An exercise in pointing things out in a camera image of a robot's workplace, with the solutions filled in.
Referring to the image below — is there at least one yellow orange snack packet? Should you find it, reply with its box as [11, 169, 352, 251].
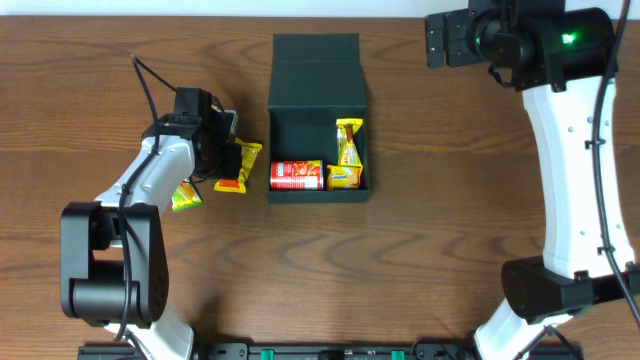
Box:
[214, 137, 262, 194]

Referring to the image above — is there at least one green snack packet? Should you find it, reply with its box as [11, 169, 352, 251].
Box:
[171, 179, 203, 212]

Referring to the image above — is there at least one red Pringles can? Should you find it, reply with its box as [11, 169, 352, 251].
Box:
[270, 160, 324, 191]

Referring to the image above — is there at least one orange Julie's cracker packet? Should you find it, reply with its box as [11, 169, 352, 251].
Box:
[327, 165, 363, 191]

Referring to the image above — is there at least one dark green box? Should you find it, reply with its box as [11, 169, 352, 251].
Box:
[267, 34, 371, 204]

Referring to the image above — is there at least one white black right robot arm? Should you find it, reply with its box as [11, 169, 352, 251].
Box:
[425, 0, 639, 359]

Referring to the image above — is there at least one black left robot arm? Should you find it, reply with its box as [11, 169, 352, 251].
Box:
[60, 87, 242, 359]

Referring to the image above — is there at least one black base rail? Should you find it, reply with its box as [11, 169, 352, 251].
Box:
[77, 343, 576, 360]

